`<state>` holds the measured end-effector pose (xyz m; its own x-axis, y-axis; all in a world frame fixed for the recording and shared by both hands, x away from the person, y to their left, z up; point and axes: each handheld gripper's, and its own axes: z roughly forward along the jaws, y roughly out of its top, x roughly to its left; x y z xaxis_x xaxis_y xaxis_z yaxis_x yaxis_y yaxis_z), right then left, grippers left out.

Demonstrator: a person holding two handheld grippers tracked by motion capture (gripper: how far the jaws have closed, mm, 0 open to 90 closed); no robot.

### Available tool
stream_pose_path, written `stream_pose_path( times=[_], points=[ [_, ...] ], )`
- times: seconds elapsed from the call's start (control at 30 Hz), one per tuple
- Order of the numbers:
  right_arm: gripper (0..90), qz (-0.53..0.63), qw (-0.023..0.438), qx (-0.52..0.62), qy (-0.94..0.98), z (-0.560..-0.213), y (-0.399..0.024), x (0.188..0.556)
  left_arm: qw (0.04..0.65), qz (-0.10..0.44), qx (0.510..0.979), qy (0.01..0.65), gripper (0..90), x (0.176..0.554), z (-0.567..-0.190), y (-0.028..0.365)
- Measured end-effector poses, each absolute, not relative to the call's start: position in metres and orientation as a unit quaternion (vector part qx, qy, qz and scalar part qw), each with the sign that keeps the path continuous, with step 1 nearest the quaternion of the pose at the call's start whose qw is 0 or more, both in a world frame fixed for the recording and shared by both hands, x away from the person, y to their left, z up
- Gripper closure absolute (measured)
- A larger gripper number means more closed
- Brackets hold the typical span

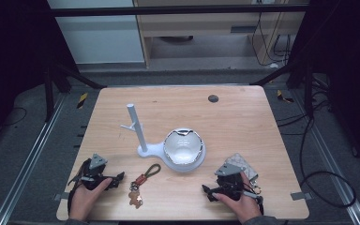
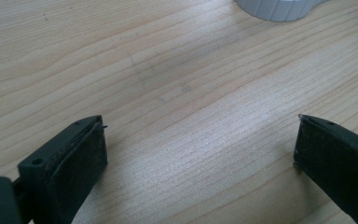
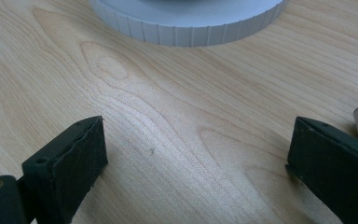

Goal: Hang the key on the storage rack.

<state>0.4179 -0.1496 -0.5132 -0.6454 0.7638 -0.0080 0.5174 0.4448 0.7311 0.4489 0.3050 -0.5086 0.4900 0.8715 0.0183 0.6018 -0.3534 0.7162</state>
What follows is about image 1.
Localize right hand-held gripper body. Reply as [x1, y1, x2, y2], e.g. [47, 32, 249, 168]
[214, 162, 253, 202]

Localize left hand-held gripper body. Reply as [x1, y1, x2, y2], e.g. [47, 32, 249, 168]
[74, 152, 117, 191]

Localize person's right hand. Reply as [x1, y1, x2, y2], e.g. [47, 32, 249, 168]
[211, 172, 263, 225]

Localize person's left hand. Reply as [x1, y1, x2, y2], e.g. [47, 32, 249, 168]
[68, 177, 113, 222]

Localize quilted grey pouch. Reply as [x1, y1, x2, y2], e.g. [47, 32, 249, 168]
[224, 152, 260, 188]

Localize white bowl with silver rim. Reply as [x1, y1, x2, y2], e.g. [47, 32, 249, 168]
[163, 127, 204, 166]

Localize yellow black tape marker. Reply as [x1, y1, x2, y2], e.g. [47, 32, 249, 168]
[76, 92, 89, 110]
[276, 89, 295, 104]

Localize black metal stand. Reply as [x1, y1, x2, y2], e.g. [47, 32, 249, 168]
[42, 59, 108, 124]
[248, 59, 316, 120]

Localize white cabinet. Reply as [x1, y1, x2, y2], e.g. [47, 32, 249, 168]
[46, 0, 146, 66]

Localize light wooden desk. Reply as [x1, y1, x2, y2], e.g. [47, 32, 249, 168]
[132, 0, 311, 69]

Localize black horizontal bar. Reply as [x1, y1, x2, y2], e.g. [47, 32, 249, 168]
[47, 4, 309, 18]

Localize keychain with bear charm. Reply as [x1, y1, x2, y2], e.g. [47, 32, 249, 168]
[127, 163, 162, 210]

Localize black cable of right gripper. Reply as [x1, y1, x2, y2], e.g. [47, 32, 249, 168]
[243, 182, 265, 217]

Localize black strap of left gripper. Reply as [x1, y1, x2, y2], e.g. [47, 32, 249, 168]
[67, 158, 90, 218]

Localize grey metal bracket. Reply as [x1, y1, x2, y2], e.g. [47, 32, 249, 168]
[52, 192, 70, 202]
[290, 190, 313, 202]

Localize white stand with post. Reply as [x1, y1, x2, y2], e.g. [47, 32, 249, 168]
[120, 103, 207, 173]

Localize aluminium floor rail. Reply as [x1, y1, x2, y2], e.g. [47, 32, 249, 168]
[0, 93, 68, 225]
[293, 88, 360, 225]

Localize looped black floor cable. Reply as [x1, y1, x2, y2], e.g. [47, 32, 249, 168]
[297, 115, 357, 209]

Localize thin black floor cable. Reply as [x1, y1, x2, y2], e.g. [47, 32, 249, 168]
[0, 106, 28, 128]

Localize black hanging desk cables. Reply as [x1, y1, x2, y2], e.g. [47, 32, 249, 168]
[250, 11, 293, 68]

